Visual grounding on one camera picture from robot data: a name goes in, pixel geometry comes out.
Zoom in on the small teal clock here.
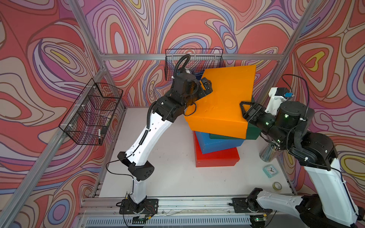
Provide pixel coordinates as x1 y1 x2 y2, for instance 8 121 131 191
262 164 279 178

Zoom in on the blue shoebox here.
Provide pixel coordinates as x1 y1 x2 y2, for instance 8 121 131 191
194 132 244 154

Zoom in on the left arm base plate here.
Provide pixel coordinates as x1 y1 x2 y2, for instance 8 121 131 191
116 198 159 215

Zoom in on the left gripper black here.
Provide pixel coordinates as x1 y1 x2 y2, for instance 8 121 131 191
181 77 213 112

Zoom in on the green shoebox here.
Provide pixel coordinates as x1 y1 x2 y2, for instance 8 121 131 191
210 102 261 140

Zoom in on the black wire basket left wall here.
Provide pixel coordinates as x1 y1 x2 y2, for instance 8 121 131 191
59 79 123 145

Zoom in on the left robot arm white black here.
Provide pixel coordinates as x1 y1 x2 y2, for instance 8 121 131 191
117 54 213 206

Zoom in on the cup of pencils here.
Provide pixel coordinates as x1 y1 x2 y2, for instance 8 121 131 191
259 143 282 162

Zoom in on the black wire basket back wall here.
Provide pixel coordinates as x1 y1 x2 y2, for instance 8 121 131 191
164 47 225 81

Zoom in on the red shoebox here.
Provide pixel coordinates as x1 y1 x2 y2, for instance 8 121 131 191
194 134 240 168

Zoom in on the blue tool in basket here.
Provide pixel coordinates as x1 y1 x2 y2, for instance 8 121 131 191
195 71 204 80

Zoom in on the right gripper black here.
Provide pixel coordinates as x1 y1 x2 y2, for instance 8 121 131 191
237 102 289 146

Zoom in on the marker pen in basket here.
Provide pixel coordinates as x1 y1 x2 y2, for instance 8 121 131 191
98 128 102 145

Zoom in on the orange shoebox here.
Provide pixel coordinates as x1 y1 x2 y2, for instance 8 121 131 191
185 65 256 139

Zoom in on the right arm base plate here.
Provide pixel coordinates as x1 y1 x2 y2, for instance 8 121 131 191
228 198 273 214

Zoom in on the aluminium front rail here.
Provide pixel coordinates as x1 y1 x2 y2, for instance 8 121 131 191
72 196 306 228

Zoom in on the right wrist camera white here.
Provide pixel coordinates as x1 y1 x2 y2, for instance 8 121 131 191
265 87 294 116

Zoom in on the black wire basket wall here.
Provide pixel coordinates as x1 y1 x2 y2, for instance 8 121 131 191
164 47 225 81
59 79 123 145

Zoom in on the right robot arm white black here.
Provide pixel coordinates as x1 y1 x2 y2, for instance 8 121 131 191
240 101 365 228

